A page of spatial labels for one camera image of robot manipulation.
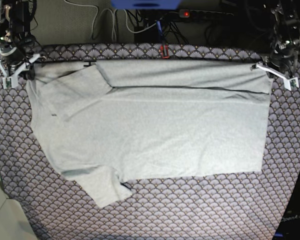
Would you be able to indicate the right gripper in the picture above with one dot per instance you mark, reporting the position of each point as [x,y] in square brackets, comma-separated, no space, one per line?
[12,58]

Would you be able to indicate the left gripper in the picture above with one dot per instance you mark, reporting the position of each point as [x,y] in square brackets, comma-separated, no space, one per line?
[282,60]

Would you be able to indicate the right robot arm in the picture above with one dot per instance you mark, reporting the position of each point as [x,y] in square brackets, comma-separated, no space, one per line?
[16,36]

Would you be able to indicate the light grey T-shirt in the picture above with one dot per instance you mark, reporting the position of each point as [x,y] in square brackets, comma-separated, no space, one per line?
[122,120]

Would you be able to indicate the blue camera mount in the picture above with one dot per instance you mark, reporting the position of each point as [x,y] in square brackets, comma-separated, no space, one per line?
[145,4]

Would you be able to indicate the beige plastic bin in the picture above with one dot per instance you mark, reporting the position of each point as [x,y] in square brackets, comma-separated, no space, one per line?
[14,224]

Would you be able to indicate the black OpenArm box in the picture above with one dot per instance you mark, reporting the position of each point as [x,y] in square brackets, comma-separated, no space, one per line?
[289,227]

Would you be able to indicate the red table clamp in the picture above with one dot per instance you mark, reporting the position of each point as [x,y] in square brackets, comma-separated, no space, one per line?
[164,50]

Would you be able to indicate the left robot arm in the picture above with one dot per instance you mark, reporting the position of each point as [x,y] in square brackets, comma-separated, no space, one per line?
[285,44]

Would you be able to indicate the black power strip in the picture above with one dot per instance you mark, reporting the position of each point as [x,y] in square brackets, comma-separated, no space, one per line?
[204,15]

